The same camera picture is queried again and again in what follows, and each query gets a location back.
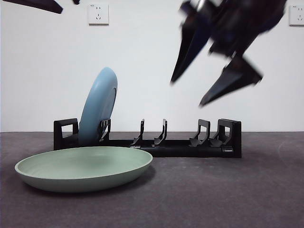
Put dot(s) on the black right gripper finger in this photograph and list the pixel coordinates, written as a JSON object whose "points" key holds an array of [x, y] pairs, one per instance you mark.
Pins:
{"points": [[235, 76], [190, 45]]}

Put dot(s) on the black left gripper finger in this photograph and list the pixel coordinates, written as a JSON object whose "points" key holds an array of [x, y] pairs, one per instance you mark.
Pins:
{"points": [[40, 4], [76, 1]]}

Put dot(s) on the light blue round plate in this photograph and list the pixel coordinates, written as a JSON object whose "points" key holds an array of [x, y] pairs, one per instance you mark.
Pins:
{"points": [[95, 107]]}

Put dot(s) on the pale green round plate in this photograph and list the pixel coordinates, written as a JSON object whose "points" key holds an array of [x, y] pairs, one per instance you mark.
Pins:
{"points": [[78, 166]]}

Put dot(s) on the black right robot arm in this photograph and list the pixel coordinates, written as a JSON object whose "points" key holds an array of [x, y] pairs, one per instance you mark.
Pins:
{"points": [[237, 23]]}

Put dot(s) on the black plastic plate rack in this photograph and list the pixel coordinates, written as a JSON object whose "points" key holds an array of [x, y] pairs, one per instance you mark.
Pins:
{"points": [[180, 149]]}

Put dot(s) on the white wall socket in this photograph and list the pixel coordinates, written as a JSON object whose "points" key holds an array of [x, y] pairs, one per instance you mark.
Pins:
{"points": [[98, 14], [297, 15]]}

